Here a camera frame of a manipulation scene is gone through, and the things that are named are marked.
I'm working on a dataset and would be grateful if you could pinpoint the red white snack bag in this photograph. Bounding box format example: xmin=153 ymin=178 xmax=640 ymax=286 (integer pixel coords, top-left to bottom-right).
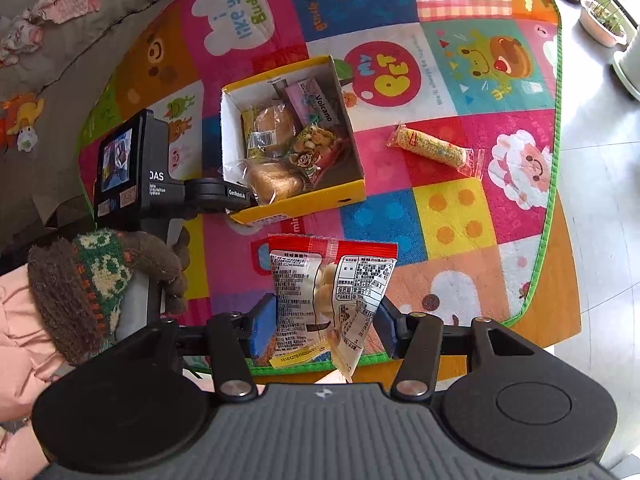
xmin=269 ymin=234 xmax=398 ymax=380

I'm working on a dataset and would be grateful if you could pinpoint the bread bun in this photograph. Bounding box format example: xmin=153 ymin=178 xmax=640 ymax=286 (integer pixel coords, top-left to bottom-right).
xmin=242 ymin=159 xmax=306 ymax=206
xmin=253 ymin=102 xmax=297 ymax=158

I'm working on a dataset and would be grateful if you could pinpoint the yellow cheese snack packet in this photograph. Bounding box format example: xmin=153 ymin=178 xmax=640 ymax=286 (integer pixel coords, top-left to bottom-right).
xmin=241 ymin=107 xmax=262 ymax=158

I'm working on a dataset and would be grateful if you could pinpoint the yellow cardboard shoe box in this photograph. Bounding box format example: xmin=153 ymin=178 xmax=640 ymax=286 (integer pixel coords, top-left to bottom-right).
xmin=220 ymin=55 xmax=367 ymax=226

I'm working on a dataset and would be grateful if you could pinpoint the puffed rice bar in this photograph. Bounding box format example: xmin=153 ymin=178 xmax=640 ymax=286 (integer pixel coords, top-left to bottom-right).
xmin=386 ymin=122 xmax=485 ymax=180

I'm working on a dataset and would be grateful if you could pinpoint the green mixed snack bag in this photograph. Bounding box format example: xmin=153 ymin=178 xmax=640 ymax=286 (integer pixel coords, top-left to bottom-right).
xmin=284 ymin=125 xmax=350 ymax=188

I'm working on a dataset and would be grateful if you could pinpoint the pink Volcano snack box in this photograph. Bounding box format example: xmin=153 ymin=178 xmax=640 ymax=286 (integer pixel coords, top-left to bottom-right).
xmin=285 ymin=78 xmax=340 ymax=130

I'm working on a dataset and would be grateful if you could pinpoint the pink jacket forearm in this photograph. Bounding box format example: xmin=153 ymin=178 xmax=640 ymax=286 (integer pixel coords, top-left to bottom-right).
xmin=1 ymin=262 xmax=64 ymax=479

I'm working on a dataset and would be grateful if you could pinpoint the knitted glove left hand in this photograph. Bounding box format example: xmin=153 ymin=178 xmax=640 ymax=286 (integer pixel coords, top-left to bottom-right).
xmin=27 ymin=229 xmax=190 ymax=365

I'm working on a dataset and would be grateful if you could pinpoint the grey bed blanket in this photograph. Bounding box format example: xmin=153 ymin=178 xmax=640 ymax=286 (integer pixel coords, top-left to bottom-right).
xmin=1 ymin=0 xmax=172 ymax=246

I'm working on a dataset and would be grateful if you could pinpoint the orange plush toy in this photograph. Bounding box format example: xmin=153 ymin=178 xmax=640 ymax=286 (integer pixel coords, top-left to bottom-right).
xmin=1 ymin=92 xmax=46 ymax=153

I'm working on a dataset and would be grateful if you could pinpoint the pink baby clothes pile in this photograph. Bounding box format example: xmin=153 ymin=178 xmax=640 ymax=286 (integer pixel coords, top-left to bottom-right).
xmin=1 ymin=0 xmax=101 ymax=67

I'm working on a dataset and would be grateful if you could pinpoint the colourful cartoon play mat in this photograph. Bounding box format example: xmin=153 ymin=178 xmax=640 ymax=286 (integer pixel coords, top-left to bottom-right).
xmin=78 ymin=0 xmax=560 ymax=376

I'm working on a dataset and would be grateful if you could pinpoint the white plant pot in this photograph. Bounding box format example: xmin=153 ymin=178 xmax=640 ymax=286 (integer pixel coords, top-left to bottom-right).
xmin=579 ymin=0 xmax=627 ymax=48

